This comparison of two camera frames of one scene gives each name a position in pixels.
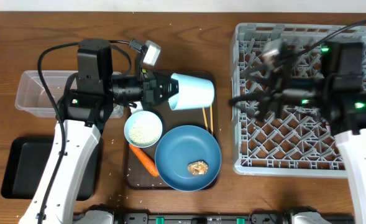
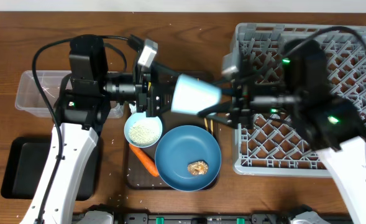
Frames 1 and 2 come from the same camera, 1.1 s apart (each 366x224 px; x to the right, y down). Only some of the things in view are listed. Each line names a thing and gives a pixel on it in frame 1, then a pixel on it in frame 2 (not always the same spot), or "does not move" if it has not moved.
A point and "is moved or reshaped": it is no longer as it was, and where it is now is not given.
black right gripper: x=272 y=86 → x=245 y=99
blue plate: x=184 y=145 does not move
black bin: x=26 y=160 does not move
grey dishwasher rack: x=294 y=140 does not move
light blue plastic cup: x=192 y=93 is moved or reshaped
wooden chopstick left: x=205 y=118 does not move
